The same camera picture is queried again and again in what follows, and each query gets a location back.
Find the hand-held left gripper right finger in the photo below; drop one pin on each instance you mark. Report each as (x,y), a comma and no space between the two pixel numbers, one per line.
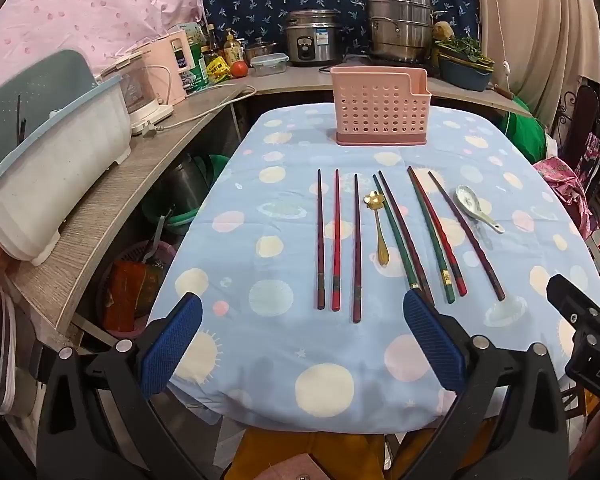
(430,340)

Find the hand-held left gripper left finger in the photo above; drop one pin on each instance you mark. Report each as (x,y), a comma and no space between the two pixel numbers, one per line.
(172,340)

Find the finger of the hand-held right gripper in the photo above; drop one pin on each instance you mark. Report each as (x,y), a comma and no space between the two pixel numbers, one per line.
(575,300)

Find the red chopstick gold band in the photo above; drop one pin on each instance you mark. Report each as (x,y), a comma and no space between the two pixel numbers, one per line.
(442,237)

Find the dark purple chopstick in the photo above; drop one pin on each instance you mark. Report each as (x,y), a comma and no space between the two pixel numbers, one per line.
(467,235)

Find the dark maroon chopstick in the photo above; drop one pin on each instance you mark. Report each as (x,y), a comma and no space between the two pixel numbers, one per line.
(320,240)
(357,250)

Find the red chopstick green band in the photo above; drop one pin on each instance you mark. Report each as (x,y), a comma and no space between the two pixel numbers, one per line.
(336,240)

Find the pink plastic utensil holder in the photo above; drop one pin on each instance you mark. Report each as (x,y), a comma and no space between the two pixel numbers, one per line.
(375,105)

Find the pink plastic basket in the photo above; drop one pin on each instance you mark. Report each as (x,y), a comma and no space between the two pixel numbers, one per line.
(162,250)

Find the green chopstick gold band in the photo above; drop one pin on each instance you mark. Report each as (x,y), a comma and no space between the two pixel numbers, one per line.
(432,240)

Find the gold metal spoon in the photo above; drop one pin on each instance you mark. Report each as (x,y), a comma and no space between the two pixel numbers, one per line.
(381,245)

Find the pink floral bag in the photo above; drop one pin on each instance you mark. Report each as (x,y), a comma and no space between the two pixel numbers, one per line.
(562,185)

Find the dark brown chopstick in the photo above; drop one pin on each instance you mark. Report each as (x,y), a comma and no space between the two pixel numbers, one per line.
(405,232)

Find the green plastic basin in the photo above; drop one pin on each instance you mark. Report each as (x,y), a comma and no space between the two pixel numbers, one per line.
(177,217)

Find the white ceramic spoon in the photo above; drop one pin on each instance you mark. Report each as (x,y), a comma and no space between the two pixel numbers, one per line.
(467,200)

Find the grey wooden counter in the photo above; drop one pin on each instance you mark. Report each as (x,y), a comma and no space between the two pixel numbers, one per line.
(105,200)

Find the dark steel pot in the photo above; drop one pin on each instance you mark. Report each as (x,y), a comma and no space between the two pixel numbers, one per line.
(187,185)

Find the person's yellow trousers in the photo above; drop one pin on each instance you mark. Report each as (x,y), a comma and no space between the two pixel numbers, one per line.
(305,442)

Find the dark wooden board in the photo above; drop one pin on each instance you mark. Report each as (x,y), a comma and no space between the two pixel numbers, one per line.
(582,120)

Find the green plastic bag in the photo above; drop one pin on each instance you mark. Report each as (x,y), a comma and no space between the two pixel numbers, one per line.
(522,130)

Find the white dish rack blue lid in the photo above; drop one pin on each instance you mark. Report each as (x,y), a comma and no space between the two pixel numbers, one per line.
(45,185)

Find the blue basin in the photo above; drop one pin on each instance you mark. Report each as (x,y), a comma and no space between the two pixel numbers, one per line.
(465,79)

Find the white blender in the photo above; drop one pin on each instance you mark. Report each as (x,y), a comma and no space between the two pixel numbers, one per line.
(140,95)

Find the pink electric kettle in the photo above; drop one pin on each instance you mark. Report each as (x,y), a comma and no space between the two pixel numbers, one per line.
(162,75)

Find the green canister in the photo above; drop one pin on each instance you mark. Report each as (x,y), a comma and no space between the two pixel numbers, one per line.
(196,72)

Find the yellow snack packet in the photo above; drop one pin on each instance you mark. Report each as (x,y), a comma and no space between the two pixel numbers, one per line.
(217,71)

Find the beige curtain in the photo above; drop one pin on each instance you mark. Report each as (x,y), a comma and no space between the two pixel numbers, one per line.
(530,20)

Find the green leafy vegetables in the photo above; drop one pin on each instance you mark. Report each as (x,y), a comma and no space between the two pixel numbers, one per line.
(462,47)

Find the red tomato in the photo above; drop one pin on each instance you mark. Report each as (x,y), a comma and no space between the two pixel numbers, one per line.
(239,69)

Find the black induction cooktop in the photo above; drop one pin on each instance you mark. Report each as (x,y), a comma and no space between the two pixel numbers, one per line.
(355,62)

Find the clear plastic food container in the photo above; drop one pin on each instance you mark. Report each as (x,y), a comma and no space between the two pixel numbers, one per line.
(269,66)

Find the dark sauce bottle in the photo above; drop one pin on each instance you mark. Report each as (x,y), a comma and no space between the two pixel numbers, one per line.
(211,45)

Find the yellow oil bottle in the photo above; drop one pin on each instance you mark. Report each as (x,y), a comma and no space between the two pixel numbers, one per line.
(233,47)

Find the yellow-brown root vegetable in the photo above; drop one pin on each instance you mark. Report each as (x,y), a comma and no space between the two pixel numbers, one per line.
(443,31)

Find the small steel pot with lid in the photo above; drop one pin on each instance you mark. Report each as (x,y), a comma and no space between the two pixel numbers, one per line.
(260,52)

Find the white green carton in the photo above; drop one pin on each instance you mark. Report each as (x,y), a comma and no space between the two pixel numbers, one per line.
(187,34)

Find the large steel steamer pot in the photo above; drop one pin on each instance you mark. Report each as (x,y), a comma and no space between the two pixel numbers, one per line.
(400,25)

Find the steel rice cooker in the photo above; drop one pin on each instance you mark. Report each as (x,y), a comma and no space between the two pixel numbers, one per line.
(312,40)

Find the pink floral cloth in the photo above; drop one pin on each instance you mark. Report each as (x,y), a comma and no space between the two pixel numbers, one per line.
(80,10)

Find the dark blue leaf-print cloth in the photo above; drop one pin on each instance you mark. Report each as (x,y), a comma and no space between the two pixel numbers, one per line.
(260,0)

